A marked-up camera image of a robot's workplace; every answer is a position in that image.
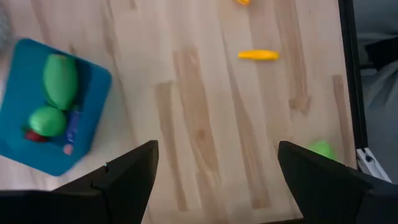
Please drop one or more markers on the long green toy fruit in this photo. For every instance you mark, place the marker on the long green toy fruit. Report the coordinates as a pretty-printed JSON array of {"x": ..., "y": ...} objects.
[{"x": 60, "y": 82}]

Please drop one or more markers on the light green toy fruit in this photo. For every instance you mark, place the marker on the light green toy fruit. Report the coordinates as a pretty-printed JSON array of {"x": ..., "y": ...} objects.
[{"x": 323, "y": 147}]

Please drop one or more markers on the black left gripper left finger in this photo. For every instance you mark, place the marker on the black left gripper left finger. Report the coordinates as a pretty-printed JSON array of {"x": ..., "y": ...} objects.
[{"x": 124, "y": 186}]

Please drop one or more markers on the large yellow toy banana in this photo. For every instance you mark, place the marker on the large yellow toy banana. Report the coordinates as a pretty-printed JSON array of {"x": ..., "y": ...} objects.
[{"x": 243, "y": 1}]

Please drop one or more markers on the slim yellow toy vegetable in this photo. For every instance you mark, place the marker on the slim yellow toy vegetable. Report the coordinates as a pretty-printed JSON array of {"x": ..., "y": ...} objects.
[{"x": 258, "y": 55}]

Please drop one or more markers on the black aluminium rig frame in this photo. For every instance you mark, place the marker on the black aluminium rig frame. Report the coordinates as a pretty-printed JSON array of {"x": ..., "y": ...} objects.
[{"x": 353, "y": 77}]

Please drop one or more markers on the red toy strawberry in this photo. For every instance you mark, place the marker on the red toy strawberry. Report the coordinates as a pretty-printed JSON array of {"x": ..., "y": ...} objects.
[{"x": 32, "y": 137}]

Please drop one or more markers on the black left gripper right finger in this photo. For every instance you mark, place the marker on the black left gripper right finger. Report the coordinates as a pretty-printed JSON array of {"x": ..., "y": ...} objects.
[{"x": 326, "y": 193}]

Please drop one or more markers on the teal plastic tupperware container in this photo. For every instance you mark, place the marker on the teal plastic tupperware container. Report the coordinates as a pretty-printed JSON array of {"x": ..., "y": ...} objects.
[{"x": 18, "y": 77}]

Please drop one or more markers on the purple toy eggplant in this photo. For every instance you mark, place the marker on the purple toy eggplant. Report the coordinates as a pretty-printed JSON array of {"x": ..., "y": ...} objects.
[{"x": 71, "y": 130}]

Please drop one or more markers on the round green toy lime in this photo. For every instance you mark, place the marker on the round green toy lime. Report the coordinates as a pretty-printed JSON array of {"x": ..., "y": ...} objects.
[{"x": 46, "y": 121}]

